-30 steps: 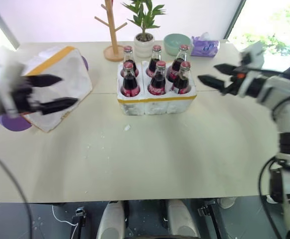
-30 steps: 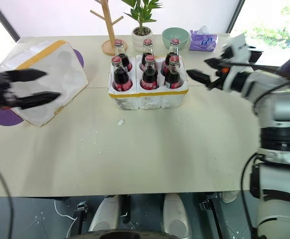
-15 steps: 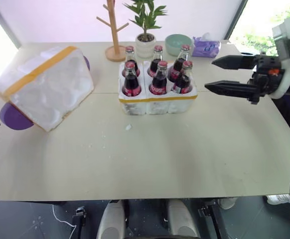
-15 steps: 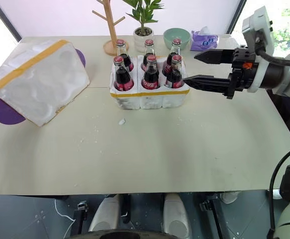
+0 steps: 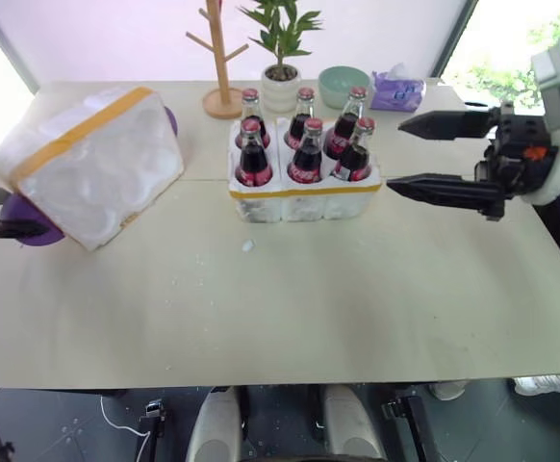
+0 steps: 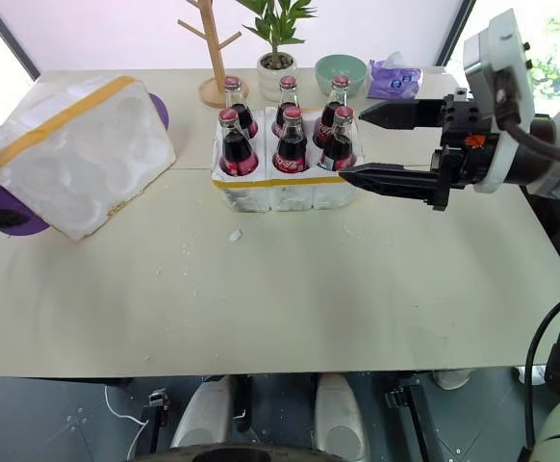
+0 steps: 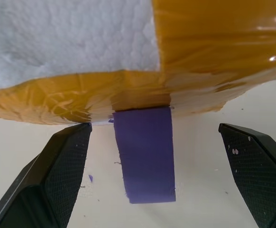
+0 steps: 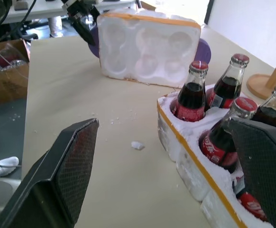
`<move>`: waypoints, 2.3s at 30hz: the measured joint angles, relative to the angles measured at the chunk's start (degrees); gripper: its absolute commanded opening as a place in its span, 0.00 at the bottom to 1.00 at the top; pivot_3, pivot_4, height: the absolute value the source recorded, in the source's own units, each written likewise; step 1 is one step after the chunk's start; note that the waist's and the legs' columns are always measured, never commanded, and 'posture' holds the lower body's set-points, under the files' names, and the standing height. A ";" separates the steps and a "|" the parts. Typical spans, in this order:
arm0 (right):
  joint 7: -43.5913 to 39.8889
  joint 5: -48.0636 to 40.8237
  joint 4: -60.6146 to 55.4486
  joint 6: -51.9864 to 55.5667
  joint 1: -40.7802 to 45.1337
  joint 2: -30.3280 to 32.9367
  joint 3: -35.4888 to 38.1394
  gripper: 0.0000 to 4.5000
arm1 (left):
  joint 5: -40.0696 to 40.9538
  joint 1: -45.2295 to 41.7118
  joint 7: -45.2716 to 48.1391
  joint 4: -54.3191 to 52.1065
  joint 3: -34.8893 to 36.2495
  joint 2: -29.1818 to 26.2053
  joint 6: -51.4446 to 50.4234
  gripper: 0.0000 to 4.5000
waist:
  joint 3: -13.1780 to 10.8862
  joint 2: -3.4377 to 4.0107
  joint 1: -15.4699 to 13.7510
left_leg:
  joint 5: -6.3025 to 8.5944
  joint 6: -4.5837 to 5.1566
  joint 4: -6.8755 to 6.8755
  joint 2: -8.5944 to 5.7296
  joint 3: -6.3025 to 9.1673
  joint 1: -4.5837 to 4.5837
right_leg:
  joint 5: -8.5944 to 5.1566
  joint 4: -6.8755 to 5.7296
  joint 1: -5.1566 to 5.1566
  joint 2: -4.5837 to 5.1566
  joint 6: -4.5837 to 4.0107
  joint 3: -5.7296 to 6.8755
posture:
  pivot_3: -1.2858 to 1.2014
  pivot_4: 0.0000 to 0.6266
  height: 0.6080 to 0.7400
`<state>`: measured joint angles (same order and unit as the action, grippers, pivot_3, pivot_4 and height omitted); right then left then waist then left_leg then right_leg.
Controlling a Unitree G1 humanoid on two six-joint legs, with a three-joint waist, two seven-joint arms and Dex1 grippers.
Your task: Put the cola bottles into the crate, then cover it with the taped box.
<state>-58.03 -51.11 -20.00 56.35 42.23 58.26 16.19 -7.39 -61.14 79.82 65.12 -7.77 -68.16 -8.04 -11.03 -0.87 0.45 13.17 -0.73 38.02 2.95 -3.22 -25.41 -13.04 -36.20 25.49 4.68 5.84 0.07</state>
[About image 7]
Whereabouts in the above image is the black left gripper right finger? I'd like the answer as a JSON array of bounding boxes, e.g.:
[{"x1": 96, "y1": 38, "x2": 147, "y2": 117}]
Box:
[{"x1": 218, "y1": 123, "x2": 276, "y2": 228}]

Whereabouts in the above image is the purple tape strip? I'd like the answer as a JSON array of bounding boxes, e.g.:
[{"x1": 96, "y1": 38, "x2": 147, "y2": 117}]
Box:
[{"x1": 108, "y1": 106, "x2": 177, "y2": 204}]

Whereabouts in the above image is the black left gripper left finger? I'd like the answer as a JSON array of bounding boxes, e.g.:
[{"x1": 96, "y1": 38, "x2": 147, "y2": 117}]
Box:
[{"x1": 0, "y1": 122, "x2": 92, "y2": 228}]

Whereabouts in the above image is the white foam box yellow tape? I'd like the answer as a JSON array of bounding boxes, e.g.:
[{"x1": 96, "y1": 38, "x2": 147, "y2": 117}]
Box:
[{"x1": 0, "y1": 0, "x2": 276, "y2": 126}]

